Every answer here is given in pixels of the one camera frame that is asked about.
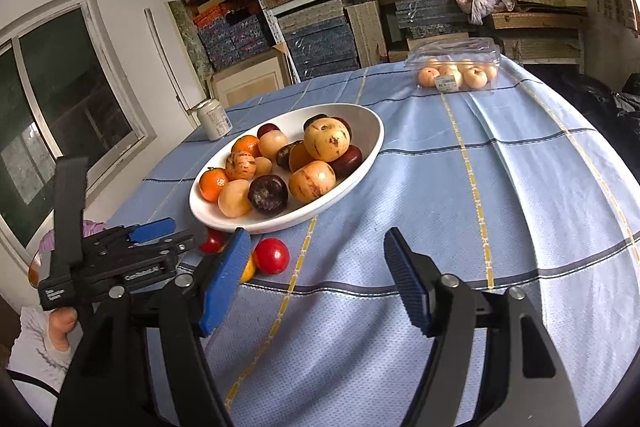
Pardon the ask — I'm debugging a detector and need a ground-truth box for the dark purple mangosteen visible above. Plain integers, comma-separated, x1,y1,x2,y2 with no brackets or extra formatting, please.
275,140,303,171

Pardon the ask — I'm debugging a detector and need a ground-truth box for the black jacket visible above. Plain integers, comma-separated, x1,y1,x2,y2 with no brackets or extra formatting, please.
562,72,640,142

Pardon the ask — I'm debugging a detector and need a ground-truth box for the white oval plate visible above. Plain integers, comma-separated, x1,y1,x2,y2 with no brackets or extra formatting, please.
188,103,385,235

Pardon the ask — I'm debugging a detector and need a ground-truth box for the red striped orange fruit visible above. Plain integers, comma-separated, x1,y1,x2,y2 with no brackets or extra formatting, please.
225,150,257,181

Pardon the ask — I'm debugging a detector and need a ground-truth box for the stack of grey blue boxes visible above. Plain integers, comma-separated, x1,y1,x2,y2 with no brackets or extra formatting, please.
277,9,361,82

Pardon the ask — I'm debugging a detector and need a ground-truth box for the person's left forearm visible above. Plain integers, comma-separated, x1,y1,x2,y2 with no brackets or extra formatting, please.
7,309,76,375

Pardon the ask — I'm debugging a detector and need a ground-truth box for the stack of blue patterned boxes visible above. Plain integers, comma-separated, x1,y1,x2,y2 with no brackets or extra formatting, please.
195,4,276,70

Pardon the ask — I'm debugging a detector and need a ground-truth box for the pale yellow streaked fruit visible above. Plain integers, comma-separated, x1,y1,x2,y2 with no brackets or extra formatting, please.
288,160,337,202

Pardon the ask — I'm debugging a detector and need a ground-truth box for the red tomato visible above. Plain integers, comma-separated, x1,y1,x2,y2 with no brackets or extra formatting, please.
198,228,226,255
253,237,290,276

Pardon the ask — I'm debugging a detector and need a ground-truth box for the blue checked tablecloth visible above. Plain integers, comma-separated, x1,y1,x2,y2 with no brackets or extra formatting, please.
107,57,640,427

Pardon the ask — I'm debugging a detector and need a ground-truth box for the white framed window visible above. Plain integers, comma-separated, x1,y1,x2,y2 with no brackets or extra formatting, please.
0,0,151,265

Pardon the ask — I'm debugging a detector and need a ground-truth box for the large pale yellow spotted fruit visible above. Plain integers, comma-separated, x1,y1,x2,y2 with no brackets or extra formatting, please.
303,117,350,162

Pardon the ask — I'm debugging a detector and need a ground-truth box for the group of pale peaches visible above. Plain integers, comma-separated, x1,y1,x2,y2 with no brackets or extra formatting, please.
417,59,498,90

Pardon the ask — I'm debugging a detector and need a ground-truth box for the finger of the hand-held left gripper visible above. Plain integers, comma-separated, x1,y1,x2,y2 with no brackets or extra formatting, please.
132,231,208,260
125,217,177,244

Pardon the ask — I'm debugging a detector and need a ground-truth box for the pale orange round fruit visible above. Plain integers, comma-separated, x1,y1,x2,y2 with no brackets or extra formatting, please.
218,179,253,219

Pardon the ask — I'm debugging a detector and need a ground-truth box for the smooth orange fruit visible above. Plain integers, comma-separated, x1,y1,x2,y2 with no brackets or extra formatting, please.
289,142,315,172

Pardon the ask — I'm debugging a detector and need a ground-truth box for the cardboard box with beige panel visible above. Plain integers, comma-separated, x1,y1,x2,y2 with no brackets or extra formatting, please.
206,42,293,108

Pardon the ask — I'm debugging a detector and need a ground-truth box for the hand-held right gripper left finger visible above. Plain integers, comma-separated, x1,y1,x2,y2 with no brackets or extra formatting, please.
52,227,252,427

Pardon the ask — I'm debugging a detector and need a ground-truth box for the stack of dark slate boxes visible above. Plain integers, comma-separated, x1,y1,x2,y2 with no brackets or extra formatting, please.
392,0,471,40

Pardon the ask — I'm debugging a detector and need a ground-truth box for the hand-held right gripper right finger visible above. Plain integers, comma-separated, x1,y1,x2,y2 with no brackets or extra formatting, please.
383,227,571,427

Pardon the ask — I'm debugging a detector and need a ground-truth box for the clear plastic clamshell box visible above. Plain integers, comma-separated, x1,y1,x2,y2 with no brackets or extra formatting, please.
404,38,503,94

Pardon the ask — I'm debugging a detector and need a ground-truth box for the green marble slab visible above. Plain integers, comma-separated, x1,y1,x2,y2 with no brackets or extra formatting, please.
167,1,216,78

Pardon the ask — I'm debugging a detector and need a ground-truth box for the yellow orange tomato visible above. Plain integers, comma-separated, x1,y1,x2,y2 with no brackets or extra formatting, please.
239,252,257,284

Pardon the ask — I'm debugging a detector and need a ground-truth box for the orange mandarin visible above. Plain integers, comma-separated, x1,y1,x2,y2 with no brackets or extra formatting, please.
199,168,230,202
231,135,262,158

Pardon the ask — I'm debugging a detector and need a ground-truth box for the pink printed cloth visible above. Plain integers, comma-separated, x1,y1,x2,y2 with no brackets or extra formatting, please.
37,219,108,253

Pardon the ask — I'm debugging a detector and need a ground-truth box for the person's left hand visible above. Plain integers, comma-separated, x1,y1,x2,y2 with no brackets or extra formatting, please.
50,306,85,353

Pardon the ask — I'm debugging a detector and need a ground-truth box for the white slat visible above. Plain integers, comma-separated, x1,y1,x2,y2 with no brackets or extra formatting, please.
145,8,201,128

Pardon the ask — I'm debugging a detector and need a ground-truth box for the pale pink orange fruit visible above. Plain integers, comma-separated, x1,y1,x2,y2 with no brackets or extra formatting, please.
258,132,289,160

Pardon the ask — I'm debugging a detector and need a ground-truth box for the grey wooden board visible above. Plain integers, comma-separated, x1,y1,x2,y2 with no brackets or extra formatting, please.
345,1,388,68

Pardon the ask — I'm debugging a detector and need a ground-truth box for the white drink can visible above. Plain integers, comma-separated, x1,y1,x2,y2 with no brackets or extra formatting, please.
196,99,232,141

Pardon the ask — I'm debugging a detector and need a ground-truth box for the large dark purple fruit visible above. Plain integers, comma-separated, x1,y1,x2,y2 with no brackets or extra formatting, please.
247,174,290,214

